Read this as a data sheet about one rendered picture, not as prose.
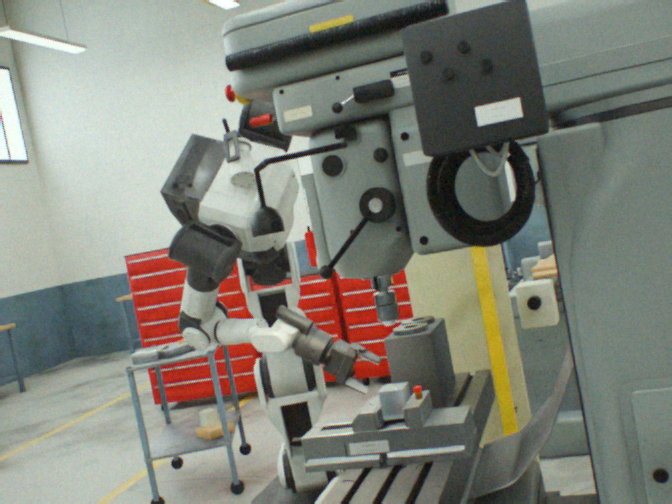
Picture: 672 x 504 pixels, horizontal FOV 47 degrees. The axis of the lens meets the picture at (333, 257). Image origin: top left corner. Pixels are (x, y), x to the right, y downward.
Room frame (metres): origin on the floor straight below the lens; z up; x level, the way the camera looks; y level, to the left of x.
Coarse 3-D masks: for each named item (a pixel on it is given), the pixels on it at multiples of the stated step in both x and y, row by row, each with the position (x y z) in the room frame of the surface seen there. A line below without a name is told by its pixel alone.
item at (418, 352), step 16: (416, 320) 2.09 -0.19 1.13; (432, 320) 2.05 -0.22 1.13; (400, 336) 1.94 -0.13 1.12; (416, 336) 1.91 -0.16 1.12; (432, 336) 1.92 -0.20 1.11; (400, 352) 1.93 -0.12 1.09; (416, 352) 1.91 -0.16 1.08; (432, 352) 1.90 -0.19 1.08; (448, 352) 2.08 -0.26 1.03; (400, 368) 1.93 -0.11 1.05; (416, 368) 1.92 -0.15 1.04; (432, 368) 1.90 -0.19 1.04; (448, 368) 2.04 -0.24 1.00; (416, 384) 1.92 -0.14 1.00; (432, 384) 1.91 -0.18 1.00; (448, 384) 2.00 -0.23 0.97; (432, 400) 1.91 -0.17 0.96
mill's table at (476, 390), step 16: (464, 384) 2.11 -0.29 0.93; (480, 384) 2.06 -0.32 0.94; (448, 400) 1.96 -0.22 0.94; (464, 400) 1.93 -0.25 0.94; (480, 400) 1.94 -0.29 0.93; (480, 416) 1.90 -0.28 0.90; (480, 432) 1.85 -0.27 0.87; (384, 464) 1.56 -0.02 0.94; (416, 464) 1.52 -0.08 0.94; (432, 464) 1.58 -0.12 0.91; (448, 464) 1.49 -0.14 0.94; (464, 464) 1.59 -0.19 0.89; (352, 480) 1.50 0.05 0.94; (368, 480) 1.48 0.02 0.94; (384, 480) 1.47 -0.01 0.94; (400, 480) 1.45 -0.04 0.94; (416, 480) 1.44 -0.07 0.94; (432, 480) 1.42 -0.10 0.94; (448, 480) 1.42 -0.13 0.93; (464, 480) 1.56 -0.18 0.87; (336, 496) 1.43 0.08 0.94; (352, 496) 1.48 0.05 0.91; (368, 496) 1.40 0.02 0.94; (384, 496) 1.45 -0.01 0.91; (400, 496) 1.37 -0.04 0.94; (416, 496) 1.42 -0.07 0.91; (432, 496) 1.34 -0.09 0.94; (448, 496) 1.40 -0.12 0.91
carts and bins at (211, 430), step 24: (144, 360) 4.46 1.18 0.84; (168, 360) 4.38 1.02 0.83; (216, 384) 4.37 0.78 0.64; (168, 408) 5.14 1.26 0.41; (144, 432) 4.36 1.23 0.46; (168, 432) 4.88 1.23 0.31; (192, 432) 4.76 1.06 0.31; (216, 432) 4.50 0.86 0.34; (240, 432) 5.13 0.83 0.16; (144, 456) 4.35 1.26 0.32; (168, 456) 4.36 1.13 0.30; (240, 480) 4.40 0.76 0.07
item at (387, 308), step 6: (378, 300) 1.66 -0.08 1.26; (384, 300) 1.65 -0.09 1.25; (390, 300) 1.66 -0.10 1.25; (396, 300) 1.67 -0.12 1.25; (378, 306) 1.66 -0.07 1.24; (384, 306) 1.66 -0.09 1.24; (390, 306) 1.66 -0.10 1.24; (396, 306) 1.67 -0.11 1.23; (378, 312) 1.67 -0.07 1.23; (384, 312) 1.66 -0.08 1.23; (390, 312) 1.66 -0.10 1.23; (396, 312) 1.66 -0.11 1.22; (378, 318) 1.67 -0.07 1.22; (384, 318) 1.66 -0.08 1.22; (390, 318) 1.66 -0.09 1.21; (396, 318) 1.66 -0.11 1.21
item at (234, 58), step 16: (432, 0) 1.46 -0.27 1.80; (384, 16) 1.48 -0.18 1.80; (400, 16) 1.47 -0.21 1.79; (416, 16) 1.46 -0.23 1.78; (432, 16) 1.46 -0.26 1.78; (320, 32) 1.52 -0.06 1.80; (336, 32) 1.51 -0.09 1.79; (352, 32) 1.50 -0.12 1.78; (368, 32) 1.49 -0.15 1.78; (256, 48) 1.56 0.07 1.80; (272, 48) 1.55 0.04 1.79; (288, 48) 1.54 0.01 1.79; (304, 48) 1.53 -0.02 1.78; (320, 48) 1.53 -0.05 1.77; (240, 64) 1.57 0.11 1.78; (256, 64) 1.58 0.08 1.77
